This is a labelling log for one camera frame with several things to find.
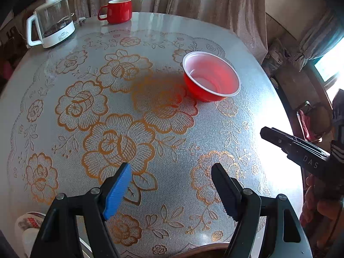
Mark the grey tied window curtain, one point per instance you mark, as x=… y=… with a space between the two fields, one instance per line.
x=319 y=37

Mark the bright side window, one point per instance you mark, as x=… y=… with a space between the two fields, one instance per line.
x=332 y=67

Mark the lace floral tablecloth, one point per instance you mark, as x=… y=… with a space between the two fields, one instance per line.
x=161 y=129

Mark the person's right hand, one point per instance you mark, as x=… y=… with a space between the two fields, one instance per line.
x=319 y=209

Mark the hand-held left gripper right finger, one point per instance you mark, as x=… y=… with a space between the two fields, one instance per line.
x=224 y=190

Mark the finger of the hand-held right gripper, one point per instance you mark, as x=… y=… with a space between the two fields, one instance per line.
x=293 y=147

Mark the red cloth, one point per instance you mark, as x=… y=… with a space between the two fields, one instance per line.
x=303 y=125

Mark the round-back wooden chair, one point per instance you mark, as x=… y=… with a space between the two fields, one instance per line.
x=319 y=118

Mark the red plastic bowl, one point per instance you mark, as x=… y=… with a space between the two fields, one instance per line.
x=204 y=91

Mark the woven sack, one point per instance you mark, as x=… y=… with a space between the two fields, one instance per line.
x=275 y=56

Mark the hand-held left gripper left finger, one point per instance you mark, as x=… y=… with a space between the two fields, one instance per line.
x=118 y=190

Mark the white power plug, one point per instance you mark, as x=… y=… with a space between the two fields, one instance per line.
x=81 y=21

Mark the beige lace curtain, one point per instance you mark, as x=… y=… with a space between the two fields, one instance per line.
x=228 y=5

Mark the white glass electric kettle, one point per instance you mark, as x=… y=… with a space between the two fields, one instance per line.
x=57 y=36

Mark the red ceramic mug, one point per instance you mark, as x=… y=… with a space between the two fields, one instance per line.
x=119 y=13

